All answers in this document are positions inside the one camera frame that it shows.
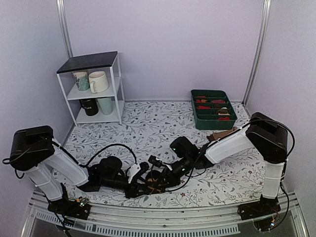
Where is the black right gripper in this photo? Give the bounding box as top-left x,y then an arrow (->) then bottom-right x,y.
157,157 -> 194,190

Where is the brown tan argyle sock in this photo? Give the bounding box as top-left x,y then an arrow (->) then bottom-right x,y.
145,170 -> 169,195

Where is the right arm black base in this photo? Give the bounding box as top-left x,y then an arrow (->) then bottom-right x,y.
237,196 -> 281,220

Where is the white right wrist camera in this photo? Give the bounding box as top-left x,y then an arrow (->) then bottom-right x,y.
148,156 -> 173,171

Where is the teal patterned mug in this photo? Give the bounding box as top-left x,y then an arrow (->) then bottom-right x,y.
72,71 -> 90,91

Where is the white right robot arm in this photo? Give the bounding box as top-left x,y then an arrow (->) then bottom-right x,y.
170,112 -> 293,215

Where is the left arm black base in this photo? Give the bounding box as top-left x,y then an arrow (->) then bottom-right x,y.
47,183 -> 91,220

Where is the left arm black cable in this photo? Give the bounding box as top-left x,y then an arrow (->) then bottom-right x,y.
79,143 -> 138,168

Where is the black mug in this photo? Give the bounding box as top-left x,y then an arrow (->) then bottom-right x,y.
79,98 -> 99,116

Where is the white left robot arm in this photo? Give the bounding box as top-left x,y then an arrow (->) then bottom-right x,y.
3,125 -> 151,214

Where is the white shelf black top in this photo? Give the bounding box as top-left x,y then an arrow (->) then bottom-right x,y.
56,51 -> 125,125

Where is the red rolled sock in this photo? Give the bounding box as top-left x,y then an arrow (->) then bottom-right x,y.
196,106 -> 211,110

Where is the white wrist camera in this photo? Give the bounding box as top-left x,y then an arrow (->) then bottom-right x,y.
127,163 -> 141,184
148,156 -> 173,171

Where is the mint green cup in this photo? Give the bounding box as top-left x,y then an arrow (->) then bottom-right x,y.
97,97 -> 113,116

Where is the green divided organizer tray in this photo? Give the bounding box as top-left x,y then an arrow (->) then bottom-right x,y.
191,89 -> 237,130

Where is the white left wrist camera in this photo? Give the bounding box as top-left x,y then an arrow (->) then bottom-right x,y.
127,163 -> 141,184

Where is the brown cream rolled sock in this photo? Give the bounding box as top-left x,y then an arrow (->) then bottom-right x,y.
216,107 -> 230,116

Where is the floral patterned table mat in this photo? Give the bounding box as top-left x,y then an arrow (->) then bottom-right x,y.
52,102 -> 265,208

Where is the plain brown sock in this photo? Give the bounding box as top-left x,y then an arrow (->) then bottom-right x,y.
207,126 -> 237,144

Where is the cream white mug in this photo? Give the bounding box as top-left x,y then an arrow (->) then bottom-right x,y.
88,71 -> 109,94

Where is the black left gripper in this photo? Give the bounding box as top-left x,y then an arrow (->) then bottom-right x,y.
101,176 -> 153,200

